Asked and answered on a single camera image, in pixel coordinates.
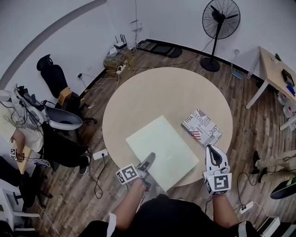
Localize person's left forearm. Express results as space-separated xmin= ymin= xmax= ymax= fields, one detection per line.
xmin=112 ymin=188 xmax=145 ymax=231

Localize black standing fan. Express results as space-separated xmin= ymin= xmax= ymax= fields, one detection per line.
xmin=200 ymin=0 xmax=241 ymax=72

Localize white-legged wooden desk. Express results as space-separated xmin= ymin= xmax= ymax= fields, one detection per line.
xmin=245 ymin=46 xmax=296 ymax=111

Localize person's black clothing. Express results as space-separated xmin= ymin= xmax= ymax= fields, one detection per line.
xmin=78 ymin=194 xmax=262 ymax=237

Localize person's right forearm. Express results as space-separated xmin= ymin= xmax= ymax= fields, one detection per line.
xmin=211 ymin=194 xmax=239 ymax=229

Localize person's left hand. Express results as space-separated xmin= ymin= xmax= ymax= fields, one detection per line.
xmin=132 ymin=177 xmax=148 ymax=193

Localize black floor mats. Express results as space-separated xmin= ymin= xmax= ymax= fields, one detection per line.
xmin=138 ymin=38 xmax=183 ymax=58

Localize pile of cables and boxes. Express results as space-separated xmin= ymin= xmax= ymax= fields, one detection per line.
xmin=103 ymin=50 xmax=130 ymax=70

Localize pale green board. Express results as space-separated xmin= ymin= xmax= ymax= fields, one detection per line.
xmin=125 ymin=115 xmax=200 ymax=192

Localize black mesh office chair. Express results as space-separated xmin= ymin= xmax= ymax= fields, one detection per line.
xmin=36 ymin=54 xmax=98 ymax=125

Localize printed cover book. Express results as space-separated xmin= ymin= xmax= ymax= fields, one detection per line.
xmin=181 ymin=108 xmax=224 ymax=148

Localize white router with antennas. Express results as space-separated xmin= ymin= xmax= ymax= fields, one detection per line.
xmin=113 ymin=34 xmax=128 ymax=50

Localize black swivel chair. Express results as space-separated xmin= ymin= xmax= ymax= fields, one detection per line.
xmin=0 ymin=157 xmax=54 ymax=209

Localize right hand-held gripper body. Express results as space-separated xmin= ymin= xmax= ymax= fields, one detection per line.
xmin=203 ymin=164 xmax=233 ymax=196

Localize grey oval shell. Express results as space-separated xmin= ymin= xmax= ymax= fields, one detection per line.
xmin=270 ymin=177 xmax=296 ymax=200
xmin=45 ymin=106 xmax=83 ymax=131

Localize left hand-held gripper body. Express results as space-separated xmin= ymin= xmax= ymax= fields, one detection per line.
xmin=115 ymin=163 xmax=153 ymax=192

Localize white box appliance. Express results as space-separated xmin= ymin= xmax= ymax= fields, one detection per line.
xmin=258 ymin=216 xmax=281 ymax=237

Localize round wooden table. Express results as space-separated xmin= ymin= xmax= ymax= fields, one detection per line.
xmin=102 ymin=67 xmax=234 ymax=188

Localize stack of white water bottles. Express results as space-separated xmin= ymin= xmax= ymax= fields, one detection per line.
xmin=277 ymin=92 xmax=296 ymax=122

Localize black tray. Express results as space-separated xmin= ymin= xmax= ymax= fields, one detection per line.
xmin=281 ymin=69 xmax=296 ymax=87

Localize small yellow wooden box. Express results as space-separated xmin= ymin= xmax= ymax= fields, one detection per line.
xmin=57 ymin=87 xmax=73 ymax=106

